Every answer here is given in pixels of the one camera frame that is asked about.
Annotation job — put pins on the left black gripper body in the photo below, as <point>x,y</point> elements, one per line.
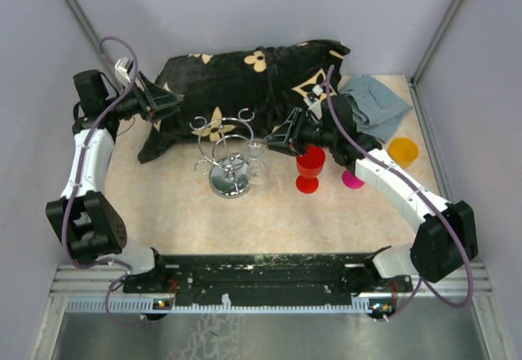
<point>133,104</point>

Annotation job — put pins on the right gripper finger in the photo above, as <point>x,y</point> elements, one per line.
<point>287,128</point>
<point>281,146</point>

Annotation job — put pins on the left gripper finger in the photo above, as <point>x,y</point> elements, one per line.
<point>158,97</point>
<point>160,115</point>

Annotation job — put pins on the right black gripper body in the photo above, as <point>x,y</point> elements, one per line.
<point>312,134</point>

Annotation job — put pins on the red plastic wine glass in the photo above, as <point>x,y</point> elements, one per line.
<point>309,167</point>

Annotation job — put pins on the pink plastic wine glass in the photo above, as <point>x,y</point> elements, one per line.
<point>351,181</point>

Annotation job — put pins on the yellow plastic wine glass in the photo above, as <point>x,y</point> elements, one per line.
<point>403,151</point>

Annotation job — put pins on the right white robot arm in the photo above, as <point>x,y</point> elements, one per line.
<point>445,232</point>

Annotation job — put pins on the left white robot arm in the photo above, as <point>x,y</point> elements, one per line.
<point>86,224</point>

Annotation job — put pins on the clear wine glass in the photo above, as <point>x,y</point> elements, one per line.
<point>255,153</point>

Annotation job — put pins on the chrome wine glass rack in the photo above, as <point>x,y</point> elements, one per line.
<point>227,170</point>

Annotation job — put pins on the black patterned plush blanket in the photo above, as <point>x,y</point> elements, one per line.
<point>267,82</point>

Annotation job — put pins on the blue denim cloth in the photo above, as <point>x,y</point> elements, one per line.
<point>377,111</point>

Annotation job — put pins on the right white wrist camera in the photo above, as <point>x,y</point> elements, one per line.
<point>313,101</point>

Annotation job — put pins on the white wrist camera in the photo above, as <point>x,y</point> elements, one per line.
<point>313,101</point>
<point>124,68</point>

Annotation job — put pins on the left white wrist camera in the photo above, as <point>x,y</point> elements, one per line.
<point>124,68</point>

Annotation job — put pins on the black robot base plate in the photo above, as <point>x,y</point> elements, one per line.
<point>265,279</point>

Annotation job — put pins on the grey slotted cable duct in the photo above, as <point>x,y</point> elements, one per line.
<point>158,305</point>

